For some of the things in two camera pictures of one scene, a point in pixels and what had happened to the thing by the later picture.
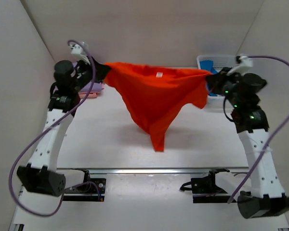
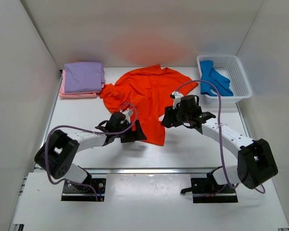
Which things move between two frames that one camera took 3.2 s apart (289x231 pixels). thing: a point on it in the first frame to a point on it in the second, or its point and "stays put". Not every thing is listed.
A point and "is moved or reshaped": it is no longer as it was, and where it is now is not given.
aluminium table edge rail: [150, 170] stays put
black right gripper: [218, 80] to [172, 115]
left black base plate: [90, 189] stays put
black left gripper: [94, 70] to [129, 131]
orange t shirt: [155, 96] is moved or reshaped
